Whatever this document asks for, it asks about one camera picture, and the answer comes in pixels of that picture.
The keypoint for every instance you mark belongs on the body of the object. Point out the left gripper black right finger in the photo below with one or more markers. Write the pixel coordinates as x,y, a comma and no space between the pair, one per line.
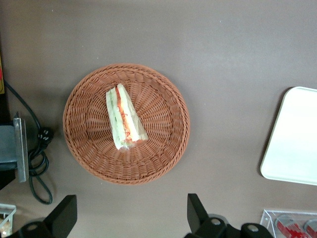
198,218

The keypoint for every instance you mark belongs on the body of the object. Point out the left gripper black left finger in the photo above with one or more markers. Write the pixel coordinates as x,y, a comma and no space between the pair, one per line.
62,218

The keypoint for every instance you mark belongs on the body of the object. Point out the triangle sandwich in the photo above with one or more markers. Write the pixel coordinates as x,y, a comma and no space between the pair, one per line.
123,119

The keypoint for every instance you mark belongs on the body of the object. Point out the round brown wicker basket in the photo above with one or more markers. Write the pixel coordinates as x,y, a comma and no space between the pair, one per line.
158,138

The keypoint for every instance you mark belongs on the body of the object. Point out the beige plastic tray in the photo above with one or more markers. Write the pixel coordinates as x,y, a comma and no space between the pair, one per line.
294,138

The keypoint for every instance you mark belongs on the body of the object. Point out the bag of rice crackers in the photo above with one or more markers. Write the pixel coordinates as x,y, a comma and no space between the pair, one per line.
5,226

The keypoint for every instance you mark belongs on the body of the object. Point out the clear acrylic bottle rack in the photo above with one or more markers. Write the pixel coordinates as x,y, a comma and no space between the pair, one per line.
268,220

